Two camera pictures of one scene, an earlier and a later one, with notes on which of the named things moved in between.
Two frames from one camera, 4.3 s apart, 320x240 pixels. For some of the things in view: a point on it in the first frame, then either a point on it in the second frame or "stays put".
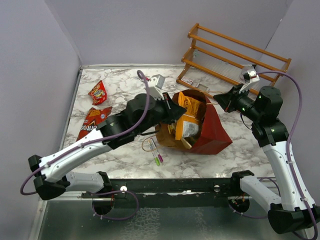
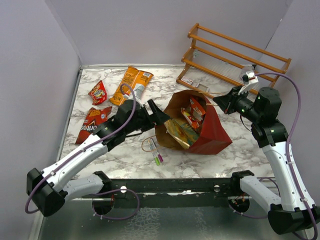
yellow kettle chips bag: x=188 y=125 -> x=132 y=77
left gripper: x=171 y=115 -> x=158 y=117
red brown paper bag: x=212 y=137 stays put
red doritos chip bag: x=94 y=117 stays put
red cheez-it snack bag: x=98 y=93 stays put
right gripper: x=227 y=100 stays put
